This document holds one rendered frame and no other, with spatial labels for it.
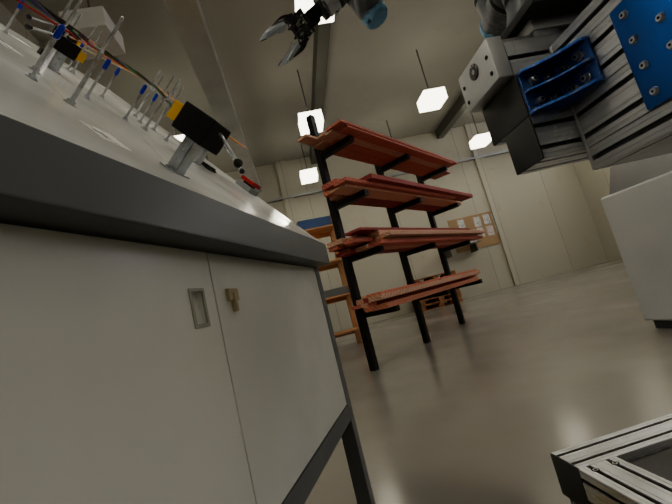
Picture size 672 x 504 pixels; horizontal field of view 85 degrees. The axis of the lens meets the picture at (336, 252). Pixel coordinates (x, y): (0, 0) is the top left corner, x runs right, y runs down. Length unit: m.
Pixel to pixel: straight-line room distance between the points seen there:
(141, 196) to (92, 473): 0.25
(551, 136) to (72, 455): 0.85
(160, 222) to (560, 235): 12.86
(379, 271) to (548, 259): 5.15
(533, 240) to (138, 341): 12.34
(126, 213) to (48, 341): 0.13
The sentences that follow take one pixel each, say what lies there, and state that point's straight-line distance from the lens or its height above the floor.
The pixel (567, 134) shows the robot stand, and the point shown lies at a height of 0.88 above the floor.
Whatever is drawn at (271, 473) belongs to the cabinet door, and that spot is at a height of 0.45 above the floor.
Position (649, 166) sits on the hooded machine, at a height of 1.04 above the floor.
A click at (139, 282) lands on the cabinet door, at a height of 0.75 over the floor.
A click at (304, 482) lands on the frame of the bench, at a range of 0.77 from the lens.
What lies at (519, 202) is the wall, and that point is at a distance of 12.65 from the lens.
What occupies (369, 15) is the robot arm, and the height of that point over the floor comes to 1.43.
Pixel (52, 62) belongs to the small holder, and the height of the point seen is 1.30.
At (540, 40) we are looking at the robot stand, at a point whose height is 1.09.
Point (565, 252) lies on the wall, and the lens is 13.07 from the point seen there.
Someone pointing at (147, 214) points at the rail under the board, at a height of 0.81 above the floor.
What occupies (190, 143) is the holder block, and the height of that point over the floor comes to 0.96.
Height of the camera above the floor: 0.67
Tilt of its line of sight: 8 degrees up
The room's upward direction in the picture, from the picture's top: 14 degrees counter-clockwise
